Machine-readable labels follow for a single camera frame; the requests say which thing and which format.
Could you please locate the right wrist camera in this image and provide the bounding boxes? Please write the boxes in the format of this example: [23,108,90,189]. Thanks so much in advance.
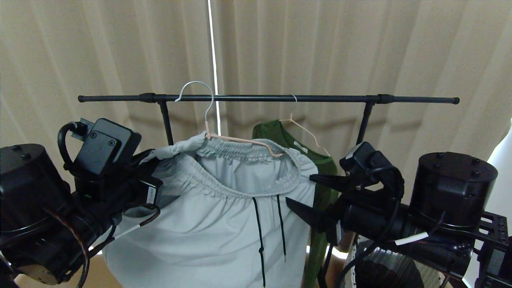
[339,142,405,200]

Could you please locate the beige curtain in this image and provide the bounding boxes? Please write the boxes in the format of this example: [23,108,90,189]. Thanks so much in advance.
[0,0,512,256]

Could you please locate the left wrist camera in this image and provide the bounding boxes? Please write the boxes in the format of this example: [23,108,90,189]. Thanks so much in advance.
[57,118,142,200]

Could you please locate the pale grey shorts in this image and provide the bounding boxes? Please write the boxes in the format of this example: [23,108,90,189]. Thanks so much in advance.
[98,132,319,288]

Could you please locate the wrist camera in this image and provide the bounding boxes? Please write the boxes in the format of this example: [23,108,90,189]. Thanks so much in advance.
[57,118,142,200]
[339,142,405,200]

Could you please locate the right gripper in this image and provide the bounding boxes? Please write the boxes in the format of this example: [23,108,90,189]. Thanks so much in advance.
[285,173,476,276]

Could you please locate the pink clothes hanger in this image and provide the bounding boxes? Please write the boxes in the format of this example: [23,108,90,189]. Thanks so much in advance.
[175,81,285,158]
[279,95,331,157]

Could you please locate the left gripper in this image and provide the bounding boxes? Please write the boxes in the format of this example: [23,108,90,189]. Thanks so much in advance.
[74,150,164,237]

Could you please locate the green long-sleeved shirt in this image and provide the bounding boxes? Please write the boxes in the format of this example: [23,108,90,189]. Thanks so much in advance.
[252,119,340,288]

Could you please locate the white laundry basket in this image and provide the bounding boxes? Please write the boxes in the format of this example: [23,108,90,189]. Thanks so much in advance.
[344,236,444,288]

